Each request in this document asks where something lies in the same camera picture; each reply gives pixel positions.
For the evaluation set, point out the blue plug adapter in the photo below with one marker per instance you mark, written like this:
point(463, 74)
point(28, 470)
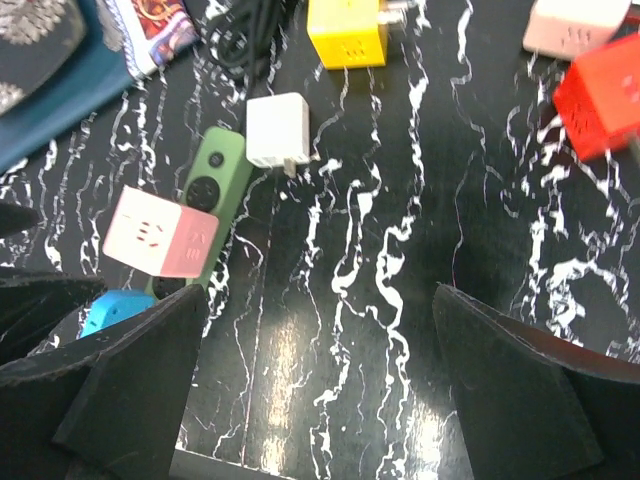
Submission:
point(113, 307)

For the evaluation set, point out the yellow cube socket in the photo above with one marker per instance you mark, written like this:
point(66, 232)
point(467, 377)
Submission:
point(350, 34)

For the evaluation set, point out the white cube charger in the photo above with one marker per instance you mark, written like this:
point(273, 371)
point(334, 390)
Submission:
point(278, 132)

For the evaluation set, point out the pink cube socket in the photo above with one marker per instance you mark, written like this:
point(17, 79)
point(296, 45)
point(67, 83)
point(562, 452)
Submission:
point(159, 237)

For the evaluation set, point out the dark floral square plate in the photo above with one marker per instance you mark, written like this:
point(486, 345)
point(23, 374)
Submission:
point(37, 38)

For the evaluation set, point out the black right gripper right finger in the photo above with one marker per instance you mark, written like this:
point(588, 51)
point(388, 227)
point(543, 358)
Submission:
point(531, 405)

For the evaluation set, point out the red cube socket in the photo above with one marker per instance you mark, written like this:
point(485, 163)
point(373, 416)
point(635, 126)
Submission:
point(598, 99)

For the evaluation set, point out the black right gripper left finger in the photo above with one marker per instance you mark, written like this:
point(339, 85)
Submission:
point(113, 400)

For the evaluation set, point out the green power strip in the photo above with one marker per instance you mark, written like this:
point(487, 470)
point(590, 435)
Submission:
point(216, 184)

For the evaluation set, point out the blue patterned placemat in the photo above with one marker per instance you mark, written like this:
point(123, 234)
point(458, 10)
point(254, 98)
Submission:
point(125, 41)

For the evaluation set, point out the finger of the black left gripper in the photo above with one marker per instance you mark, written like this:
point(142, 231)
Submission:
point(33, 303)

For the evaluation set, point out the beige cube socket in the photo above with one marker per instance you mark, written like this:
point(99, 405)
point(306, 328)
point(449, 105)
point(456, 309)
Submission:
point(564, 29)

